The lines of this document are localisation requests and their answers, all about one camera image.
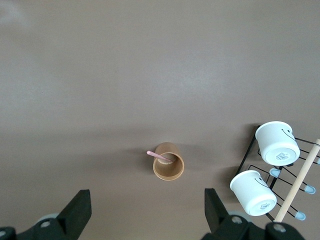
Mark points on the brown table mat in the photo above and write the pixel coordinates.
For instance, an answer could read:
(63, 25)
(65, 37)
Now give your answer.
(125, 75)

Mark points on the pink chopstick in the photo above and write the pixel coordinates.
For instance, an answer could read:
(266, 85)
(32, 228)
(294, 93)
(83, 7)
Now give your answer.
(156, 155)

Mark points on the white smiley paper cup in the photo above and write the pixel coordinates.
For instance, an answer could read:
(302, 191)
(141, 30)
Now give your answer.
(250, 192)
(275, 142)

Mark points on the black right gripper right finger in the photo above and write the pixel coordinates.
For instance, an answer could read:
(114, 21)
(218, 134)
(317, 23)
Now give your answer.
(216, 212)

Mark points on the black wooden cup rack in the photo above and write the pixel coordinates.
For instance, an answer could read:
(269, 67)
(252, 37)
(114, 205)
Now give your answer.
(300, 177)

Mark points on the brown paper cup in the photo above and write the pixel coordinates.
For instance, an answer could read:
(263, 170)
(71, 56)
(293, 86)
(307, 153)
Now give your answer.
(168, 172)

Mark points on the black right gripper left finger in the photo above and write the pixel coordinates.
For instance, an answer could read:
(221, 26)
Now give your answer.
(75, 210)

